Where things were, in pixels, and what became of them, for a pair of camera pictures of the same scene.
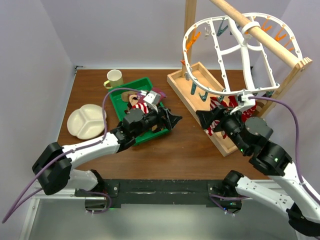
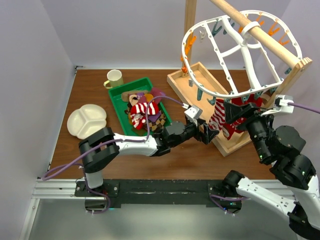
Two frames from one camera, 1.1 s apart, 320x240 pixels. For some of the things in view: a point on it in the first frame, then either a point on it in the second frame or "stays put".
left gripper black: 171,119 to 207,133
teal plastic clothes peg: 203,98 to 212,101
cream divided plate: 86,122 stays put
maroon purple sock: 162,94 stays put
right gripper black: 207,117 to 233,111
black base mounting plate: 167,194 stays put
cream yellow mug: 115,79 stays put
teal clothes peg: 193,88 to 199,93
